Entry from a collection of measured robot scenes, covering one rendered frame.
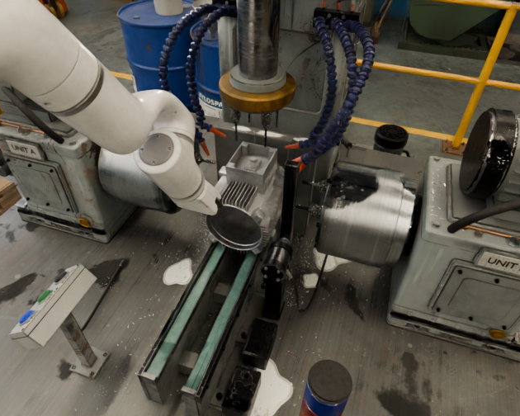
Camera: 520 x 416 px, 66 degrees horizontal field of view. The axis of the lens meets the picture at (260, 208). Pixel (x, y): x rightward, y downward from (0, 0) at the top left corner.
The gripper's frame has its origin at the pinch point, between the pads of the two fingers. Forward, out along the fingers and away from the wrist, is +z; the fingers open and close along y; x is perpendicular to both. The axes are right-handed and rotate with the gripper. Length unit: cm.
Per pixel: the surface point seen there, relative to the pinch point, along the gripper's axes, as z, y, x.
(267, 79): -14.7, 9.2, 28.1
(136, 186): 4.2, -22.1, 2.0
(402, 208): 1.0, 44.5, 11.1
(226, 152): 14.9, -5.3, 21.5
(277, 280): 3.1, 21.1, -11.9
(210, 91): 117, -66, 102
